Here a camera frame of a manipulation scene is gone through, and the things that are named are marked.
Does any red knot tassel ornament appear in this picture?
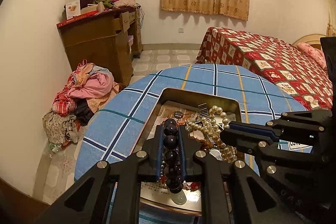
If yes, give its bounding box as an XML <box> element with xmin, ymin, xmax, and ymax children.
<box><xmin>183</xmin><ymin>182</ymin><xmax>201</xmax><ymax>192</ymax></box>

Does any silver metal watch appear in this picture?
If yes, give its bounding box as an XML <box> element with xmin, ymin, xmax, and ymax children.
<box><xmin>198</xmin><ymin>103</ymin><xmax>224</xmax><ymax>161</ymax></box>

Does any white pearl necklace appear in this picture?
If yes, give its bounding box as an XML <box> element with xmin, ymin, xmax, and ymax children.
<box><xmin>186</xmin><ymin>105</ymin><xmax>238</xmax><ymax>163</ymax></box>

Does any dark blue bead bracelet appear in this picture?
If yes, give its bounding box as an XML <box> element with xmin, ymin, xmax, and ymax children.
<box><xmin>161</xmin><ymin>118</ymin><xmax>185</xmax><ymax>195</ymax></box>

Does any green jade bangle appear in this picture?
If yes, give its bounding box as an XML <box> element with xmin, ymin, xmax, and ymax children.
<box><xmin>170</xmin><ymin>190</ymin><xmax>187</xmax><ymax>205</ymax></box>

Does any red patterned bed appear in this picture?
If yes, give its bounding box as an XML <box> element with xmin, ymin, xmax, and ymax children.
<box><xmin>197</xmin><ymin>27</ymin><xmax>333</xmax><ymax>110</ymax></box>

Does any blue plaid tablecloth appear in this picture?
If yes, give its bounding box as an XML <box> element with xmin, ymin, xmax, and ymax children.
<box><xmin>75</xmin><ymin>64</ymin><xmax>305</xmax><ymax>180</ymax></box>

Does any pink pillow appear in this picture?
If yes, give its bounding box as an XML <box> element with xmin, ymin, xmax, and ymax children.
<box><xmin>297</xmin><ymin>43</ymin><xmax>327</xmax><ymax>71</ymax></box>

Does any pink metal tin box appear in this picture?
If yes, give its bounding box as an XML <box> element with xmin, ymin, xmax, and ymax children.
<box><xmin>133</xmin><ymin>88</ymin><xmax>244</xmax><ymax>216</ymax></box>

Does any cream wooden headboard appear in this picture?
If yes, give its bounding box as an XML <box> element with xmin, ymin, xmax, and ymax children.
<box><xmin>292</xmin><ymin>34</ymin><xmax>326</xmax><ymax>50</ymax></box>

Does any clothes pile on floor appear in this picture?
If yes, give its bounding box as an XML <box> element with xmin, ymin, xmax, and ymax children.
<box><xmin>42</xmin><ymin>59</ymin><xmax>121</xmax><ymax>147</ymax></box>

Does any brown wooden cabinet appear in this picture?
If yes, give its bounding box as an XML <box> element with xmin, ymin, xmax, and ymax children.
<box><xmin>57</xmin><ymin>7</ymin><xmax>143</xmax><ymax>88</ymax></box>

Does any white product box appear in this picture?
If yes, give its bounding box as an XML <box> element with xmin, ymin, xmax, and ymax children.
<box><xmin>64</xmin><ymin>0</ymin><xmax>81</xmax><ymax>19</ymax></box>

